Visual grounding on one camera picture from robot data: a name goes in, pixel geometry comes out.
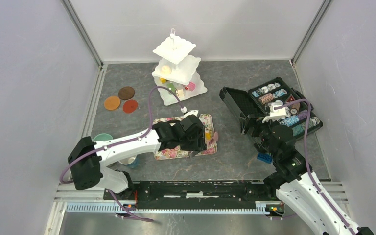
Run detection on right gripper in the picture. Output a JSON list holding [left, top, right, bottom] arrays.
[[238, 114, 279, 158]]

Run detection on pink toy cake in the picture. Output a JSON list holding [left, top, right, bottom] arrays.
[[184, 82, 196, 91]]

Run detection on green toy cake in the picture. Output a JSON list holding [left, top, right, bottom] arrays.
[[166, 83, 176, 94]]

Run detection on white and blue mug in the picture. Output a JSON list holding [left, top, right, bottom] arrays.
[[119, 156, 139, 169]]

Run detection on cream cupcake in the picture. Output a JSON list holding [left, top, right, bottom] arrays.
[[160, 65, 172, 75]]

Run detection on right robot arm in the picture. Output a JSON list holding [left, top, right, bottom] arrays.
[[251, 117, 373, 235]]

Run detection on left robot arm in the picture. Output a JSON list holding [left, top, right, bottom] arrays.
[[68, 114, 219, 200]]

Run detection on floral rectangular tray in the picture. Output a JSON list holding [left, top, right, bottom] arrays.
[[154, 114, 218, 160]]

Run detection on orange blue chip stack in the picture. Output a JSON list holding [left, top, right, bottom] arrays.
[[258, 93, 274, 104]]

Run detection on black poker chip case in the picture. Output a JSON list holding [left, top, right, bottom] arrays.
[[219, 77, 323, 153]]

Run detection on blue toy brick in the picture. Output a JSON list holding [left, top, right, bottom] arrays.
[[257, 152, 273, 164]]

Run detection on light blue chip stack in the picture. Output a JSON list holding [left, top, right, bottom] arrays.
[[280, 115, 300, 127]]

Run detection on green blue chip stack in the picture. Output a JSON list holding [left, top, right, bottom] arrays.
[[291, 117, 320, 137]]

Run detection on brown 100 chip stack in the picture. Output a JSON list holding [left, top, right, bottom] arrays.
[[290, 102, 301, 115]]

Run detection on purple chip stack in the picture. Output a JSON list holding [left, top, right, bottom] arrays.
[[296, 110, 308, 121]]

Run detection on white three-tier dessert stand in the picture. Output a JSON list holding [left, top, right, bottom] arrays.
[[152, 28, 208, 106]]

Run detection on red round coaster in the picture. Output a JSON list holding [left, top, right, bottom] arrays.
[[122, 99, 139, 114]]

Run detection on dark brown round coaster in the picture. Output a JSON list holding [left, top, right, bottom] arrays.
[[118, 86, 135, 100]]

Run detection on mint green cup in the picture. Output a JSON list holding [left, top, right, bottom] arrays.
[[93, 133, 113, 141]]

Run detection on orange round coaster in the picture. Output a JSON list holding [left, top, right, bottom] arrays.
[[103, 95, 121, 111]]

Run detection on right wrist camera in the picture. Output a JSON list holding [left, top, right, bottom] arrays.
[[262, 103, 286, 123]]

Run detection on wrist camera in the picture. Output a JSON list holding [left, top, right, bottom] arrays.
[[262, 103, 286, 123], [183, 110, 199, 118]]

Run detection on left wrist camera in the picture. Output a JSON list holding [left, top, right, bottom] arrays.
[[183, 110, 199, 118]]

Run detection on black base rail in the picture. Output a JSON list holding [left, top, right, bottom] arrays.
[[103, 180, 278, 210]]

